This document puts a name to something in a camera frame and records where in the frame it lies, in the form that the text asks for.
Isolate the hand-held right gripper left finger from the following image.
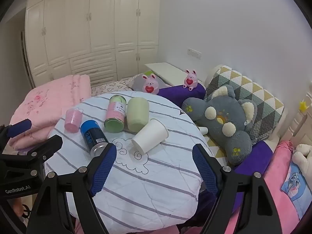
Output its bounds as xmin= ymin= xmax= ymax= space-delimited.
xmin=26 ymin=143 xmax=117 ymax=234

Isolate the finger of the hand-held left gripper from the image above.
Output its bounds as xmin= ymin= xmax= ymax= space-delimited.
xmin=0 ymin=118 xmax=33 ymax=152
xmin=23 ymin=135 xmax=64 ymax=163

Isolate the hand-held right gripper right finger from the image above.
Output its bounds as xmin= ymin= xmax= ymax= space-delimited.
xmin=192 ymin=144 xmax=292 ymax=234

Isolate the white paper cup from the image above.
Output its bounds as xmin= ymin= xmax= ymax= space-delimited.
xmin=132 ymin=118 xmax=169 ymax=153

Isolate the pink plastic cup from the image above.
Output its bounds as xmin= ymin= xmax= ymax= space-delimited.
xmin=64 ymin=109 xmax=83 ymax=133

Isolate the light green cup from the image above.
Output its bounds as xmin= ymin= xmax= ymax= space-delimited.
xmin=125 ymin=97 xmax=150 ymax=134

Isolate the person's left hand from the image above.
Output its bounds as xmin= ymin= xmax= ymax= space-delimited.
xmin=13 ymin=197 xmax=28 ymax=216

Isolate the pink folded blanket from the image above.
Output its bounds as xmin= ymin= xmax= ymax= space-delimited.
xmin=10 ymin=74 xmax=92 ymax=152

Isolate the blue metal can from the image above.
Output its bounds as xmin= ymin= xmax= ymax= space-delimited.
xmin=80 ymin=120 xmax=109 ymax=156

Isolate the grey koala plush toy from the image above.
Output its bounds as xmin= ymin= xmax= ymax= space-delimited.
xmin=182 ymin=85 xmax=258 ymax=166

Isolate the white striped quilt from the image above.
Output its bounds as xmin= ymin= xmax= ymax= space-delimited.
xmin=45 ymin=91 xmax=204 ymax=233

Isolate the purple bed sheet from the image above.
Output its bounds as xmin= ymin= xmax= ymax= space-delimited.
xmin=231 ymin=140 xmax=273 ymax=215

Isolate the green can with pink label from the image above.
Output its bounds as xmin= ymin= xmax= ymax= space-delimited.
xmin=104 ymin=95 xmax=127 ymax=132

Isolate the pink printed blanket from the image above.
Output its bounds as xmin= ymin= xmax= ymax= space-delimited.
xmin=264 ymin=140 xmax=310 ymax=225

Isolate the purple pillow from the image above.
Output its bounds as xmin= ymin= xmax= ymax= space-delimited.
xmin=157 ymin=82 xmax=206 ymax=103

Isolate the heart patterned bed sheet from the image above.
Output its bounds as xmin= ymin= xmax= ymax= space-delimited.
xmin=91 ymin=77 xmax=137 ymax=95

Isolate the triangle patterned quilted pillow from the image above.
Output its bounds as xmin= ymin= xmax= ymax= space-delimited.
xmin=204 ymin=65 xmax=285 ymax=147

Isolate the pink bunny toy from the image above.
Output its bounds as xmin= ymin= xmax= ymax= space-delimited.
xmin=183 ymin=69 xmax=199 ymax=90

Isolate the pink bunny on grey pillow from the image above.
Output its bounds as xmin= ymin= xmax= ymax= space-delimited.
xmin=132 ymin=73 xmax=168 ymax=95

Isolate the white plush toy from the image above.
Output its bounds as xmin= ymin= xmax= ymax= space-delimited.
xmin=292 ymin=143 xmax=312 ymax=171

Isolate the white bed headboard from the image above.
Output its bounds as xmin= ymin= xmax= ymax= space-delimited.
xmin=283 ymin=83 xmax=312 ymax=144

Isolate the white bedside shelf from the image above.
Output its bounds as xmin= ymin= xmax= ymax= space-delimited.
xmin=144 ymin=62 xmax=203 ymax=87

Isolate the cream wardrobe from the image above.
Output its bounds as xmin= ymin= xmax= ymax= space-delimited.
xmin=24 ymin=0 xmax=162 ymax=88

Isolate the white wall socket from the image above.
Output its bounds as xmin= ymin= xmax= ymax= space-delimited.
xmin=187 ymin=48 xmax=202 ymax=59

